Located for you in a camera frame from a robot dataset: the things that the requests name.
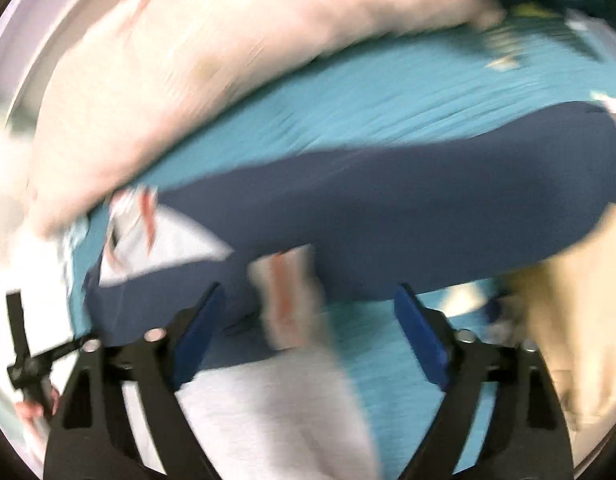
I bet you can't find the beige rattan frame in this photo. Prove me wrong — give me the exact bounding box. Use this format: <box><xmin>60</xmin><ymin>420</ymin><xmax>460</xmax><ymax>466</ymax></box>
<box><xmin>503</xmin><ymin>205</ymin><xmax>616</xmax><ymax>433</ymax></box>

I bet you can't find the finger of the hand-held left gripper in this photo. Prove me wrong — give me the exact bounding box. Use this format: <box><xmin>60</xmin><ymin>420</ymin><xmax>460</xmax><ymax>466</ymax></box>
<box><xmin>38</xmin><ymin>336</ymin><xmax>89</xmax><ymax>362</ymax></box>

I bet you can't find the teal quilted blanket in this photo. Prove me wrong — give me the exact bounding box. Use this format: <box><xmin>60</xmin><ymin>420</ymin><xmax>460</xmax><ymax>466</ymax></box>
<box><xmin>63</xmin><ymin>10</ymin><xmax>614</xmax><ymax>480</ymax></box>

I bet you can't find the white lavender furniture panel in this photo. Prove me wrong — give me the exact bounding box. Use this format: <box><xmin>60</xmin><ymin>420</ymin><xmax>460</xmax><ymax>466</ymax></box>
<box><xmin>0</xmin><ymin>0</ymin><xmax>156</xmax><ymax>131</ymax></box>

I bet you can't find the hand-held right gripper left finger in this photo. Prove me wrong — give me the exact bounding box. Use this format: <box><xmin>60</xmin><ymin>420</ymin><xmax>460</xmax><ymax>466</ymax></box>
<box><xmin>43</xmin><ymin>282</ymin><xmax>226</xmax><ymax>480</ymax></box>

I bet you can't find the person's left hand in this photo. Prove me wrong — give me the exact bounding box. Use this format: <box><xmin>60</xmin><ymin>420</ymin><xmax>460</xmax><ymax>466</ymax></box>
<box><xmin>13</xmin><ymin>385</ymin><xmax>60</xmax><ymax>423</ymax></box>

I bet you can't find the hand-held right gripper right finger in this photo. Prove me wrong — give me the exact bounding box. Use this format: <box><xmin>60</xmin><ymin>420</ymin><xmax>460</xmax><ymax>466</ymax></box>
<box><xmin>394</xmin><ymin>282</ymin><xmax>574</xmax><ymax>480</ymax></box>

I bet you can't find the pink pillow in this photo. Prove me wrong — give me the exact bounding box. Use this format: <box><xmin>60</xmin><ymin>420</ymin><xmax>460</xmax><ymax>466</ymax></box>
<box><xmin>25</xmin><ymin>0</ymin><xmax>506</xmax><ymax>237</ymax></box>

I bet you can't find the navy and grey sweatshirt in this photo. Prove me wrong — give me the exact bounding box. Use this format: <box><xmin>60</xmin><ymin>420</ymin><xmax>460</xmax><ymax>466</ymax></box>
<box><xmin>83</xmin><ymin>100</ymin><xmax>616</xmax><ymax>480</ymax></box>

